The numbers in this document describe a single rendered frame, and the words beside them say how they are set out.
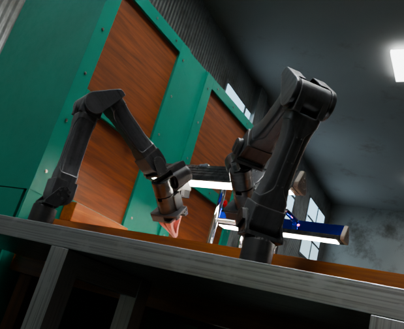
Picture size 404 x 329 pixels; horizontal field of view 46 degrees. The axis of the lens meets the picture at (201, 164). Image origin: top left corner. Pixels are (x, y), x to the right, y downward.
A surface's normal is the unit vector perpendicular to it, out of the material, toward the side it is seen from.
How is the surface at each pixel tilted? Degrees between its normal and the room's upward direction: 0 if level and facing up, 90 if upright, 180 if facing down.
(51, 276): 90
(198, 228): 90
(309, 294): 90
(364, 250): 90
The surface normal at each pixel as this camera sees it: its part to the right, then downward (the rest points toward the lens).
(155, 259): -0.44, -0.41
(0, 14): 0.86, 0.07
